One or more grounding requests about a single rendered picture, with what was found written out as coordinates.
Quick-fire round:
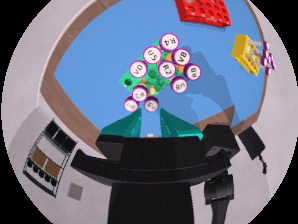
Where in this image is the white tube cap with magenta rim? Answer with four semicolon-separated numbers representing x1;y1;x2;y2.
143;46;162;65

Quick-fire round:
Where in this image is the blue bench mat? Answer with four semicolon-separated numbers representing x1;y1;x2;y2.
54;0;264;137

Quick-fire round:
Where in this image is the green tube rack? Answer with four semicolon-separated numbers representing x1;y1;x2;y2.
119;39;182;95

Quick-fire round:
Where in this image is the red rack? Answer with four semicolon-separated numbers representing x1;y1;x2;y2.
174;0;232;28

